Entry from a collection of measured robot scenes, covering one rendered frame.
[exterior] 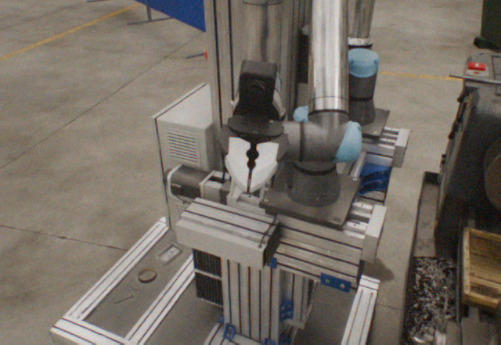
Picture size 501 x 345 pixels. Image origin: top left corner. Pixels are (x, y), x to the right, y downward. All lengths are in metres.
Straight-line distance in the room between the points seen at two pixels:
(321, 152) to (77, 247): 2.31
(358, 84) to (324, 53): 0.68
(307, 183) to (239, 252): 0.26
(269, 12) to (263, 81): 0.42
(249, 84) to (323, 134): 0.26
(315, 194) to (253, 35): 0.43
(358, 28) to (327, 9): 0.74
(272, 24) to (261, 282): 1.05
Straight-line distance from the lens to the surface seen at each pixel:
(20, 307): 2.69
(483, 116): 1.63
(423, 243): 2.05
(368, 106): 1.53
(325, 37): 0.82
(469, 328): 1.21
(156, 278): 2.28
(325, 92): 0.78
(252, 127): 0.55
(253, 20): 0.94
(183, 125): 1.37
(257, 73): 0.52
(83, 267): 2.76
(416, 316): 1.70
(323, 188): 1.11
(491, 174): 1.56
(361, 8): 1.57
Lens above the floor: 1.84
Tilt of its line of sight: 31 degrees down
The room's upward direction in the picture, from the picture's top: straight up
